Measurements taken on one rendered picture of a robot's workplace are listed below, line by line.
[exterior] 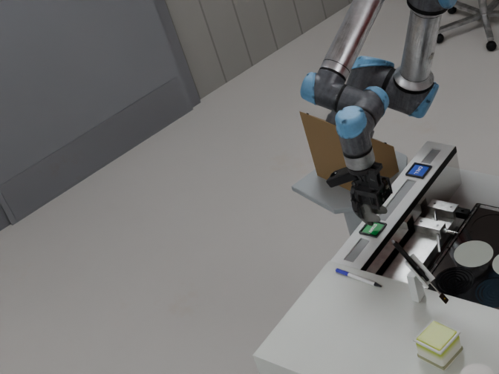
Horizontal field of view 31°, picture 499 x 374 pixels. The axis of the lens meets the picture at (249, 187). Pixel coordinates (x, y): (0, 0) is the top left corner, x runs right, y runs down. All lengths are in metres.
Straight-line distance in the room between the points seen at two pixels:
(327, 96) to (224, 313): 1.66
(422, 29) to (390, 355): 0.90
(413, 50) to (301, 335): 0.87
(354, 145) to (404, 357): 0.52
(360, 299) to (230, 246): 1.87
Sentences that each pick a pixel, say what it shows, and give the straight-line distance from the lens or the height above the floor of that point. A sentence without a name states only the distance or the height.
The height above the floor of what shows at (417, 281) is 1.03.
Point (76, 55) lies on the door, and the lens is 4.66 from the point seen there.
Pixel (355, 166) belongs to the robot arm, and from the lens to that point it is 2.24.
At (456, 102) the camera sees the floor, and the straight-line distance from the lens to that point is 4.59.
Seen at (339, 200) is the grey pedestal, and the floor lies 0.82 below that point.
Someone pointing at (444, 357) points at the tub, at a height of 1.01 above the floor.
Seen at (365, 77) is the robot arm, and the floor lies 1.15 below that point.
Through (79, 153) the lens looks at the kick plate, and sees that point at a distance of 4.83.
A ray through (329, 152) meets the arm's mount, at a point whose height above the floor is 0.95.
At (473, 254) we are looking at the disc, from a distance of 2.39.
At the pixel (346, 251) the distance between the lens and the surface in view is 2.38.
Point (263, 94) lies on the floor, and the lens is 5.04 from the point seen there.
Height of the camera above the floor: 2.53
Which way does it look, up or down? 35 degrees down
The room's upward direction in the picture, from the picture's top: 19 degrees counter-clockwise
